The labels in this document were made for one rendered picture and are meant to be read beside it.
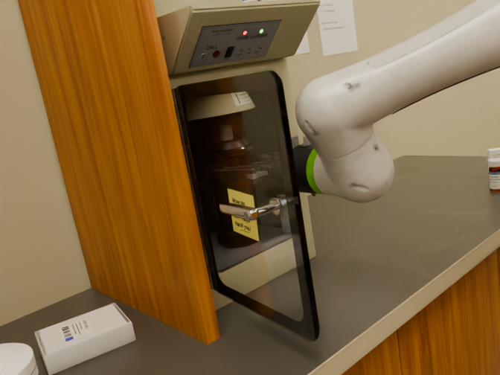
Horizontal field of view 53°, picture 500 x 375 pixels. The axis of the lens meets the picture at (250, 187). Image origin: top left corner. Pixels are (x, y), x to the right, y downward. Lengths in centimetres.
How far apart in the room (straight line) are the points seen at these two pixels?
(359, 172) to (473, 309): 60
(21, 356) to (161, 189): 34
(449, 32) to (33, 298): 105
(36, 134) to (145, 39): 54
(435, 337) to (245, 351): 46
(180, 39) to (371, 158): 37
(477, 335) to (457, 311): 13
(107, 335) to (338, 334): 42
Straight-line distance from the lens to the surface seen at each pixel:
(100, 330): 100
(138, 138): 90
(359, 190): 84
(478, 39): 78
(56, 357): 99
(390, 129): 223
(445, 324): 121
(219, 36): 93
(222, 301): 105
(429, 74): 78
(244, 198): 79
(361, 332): 90
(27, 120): 128
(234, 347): 91
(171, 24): 90
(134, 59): 86
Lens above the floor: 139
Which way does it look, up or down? 13 degrees down
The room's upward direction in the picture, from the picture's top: 10 degrees counter-clockwise
